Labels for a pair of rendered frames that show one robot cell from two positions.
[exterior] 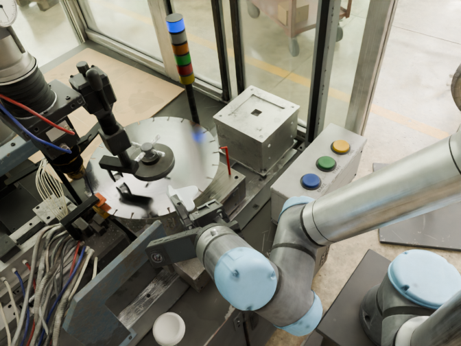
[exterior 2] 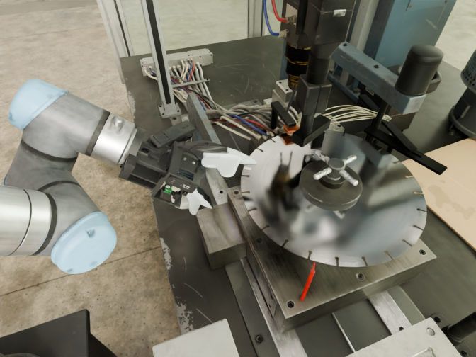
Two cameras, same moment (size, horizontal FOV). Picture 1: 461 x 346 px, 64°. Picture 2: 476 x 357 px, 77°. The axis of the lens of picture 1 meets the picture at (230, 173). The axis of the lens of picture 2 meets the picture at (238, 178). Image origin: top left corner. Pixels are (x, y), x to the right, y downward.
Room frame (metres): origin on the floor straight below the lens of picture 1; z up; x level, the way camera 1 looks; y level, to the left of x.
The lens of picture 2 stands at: (0.62, -0.23, 1.36)
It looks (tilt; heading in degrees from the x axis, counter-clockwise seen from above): 47 degrees down; 113
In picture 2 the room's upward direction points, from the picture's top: straight up
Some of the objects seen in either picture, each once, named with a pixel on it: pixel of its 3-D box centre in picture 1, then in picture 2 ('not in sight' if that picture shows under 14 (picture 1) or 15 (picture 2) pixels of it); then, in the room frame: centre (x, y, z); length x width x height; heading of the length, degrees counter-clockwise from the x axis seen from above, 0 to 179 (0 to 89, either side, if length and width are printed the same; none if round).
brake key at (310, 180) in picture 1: (311, 182); not in sight; (0.54, -0.19, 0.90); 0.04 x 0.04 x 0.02
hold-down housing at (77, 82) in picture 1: (102, 110); (321, 49); (0.56, 0.22, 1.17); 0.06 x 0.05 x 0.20; 125
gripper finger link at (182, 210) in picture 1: (183, 213); (202, 154); (0.41, 0.10, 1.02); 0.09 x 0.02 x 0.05; 23
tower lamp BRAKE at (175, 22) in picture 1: (175, 22); not in sight; (0.91, 0.09, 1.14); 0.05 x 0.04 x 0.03; 44
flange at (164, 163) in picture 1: (150, 158); (331, 179); (0.63, 0.19, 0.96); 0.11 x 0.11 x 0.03
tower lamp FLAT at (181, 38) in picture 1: (178, 34); not in sight; (0.91, 0.09, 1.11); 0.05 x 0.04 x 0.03; 44
